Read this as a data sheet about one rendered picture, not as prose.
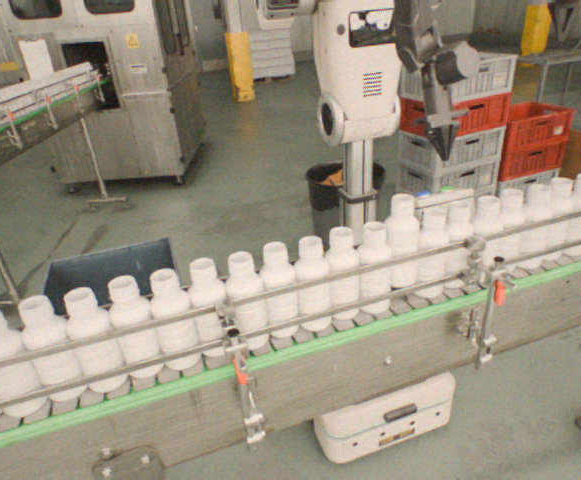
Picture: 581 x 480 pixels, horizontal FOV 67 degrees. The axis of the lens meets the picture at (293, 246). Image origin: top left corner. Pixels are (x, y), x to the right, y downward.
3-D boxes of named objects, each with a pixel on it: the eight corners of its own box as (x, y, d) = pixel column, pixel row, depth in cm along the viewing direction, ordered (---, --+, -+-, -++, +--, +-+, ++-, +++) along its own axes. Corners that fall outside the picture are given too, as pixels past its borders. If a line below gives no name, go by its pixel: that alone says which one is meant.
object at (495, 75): (441, 106, 267) (445, 67, 256) (398, 96, 299) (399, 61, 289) (513, 91, 289) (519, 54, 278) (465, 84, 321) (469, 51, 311)
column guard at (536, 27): (529, 67, 888) (540, 5, 835) (514, 66, 921) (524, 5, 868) (544, 65, 898) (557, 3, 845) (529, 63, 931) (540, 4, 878)
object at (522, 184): (496, 210, 338) (501, 183, 327) (459, 192, 371) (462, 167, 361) (555, 193, 356) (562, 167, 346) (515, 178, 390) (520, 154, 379)
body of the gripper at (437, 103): (470, 117, 94) (466, 81, 92) (429, 124, 91) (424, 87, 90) (451, 122, 100) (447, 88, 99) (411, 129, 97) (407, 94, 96)
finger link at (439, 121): (465, 157, 94) (459, 112, 93) (436, 163, 92) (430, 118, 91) (445, 160, 101) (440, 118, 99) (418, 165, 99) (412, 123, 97)
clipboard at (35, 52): (31, 80, 379) (17, 38, 364) (58, 78, 379) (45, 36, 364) (28, 81, 376) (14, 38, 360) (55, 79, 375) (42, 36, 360)
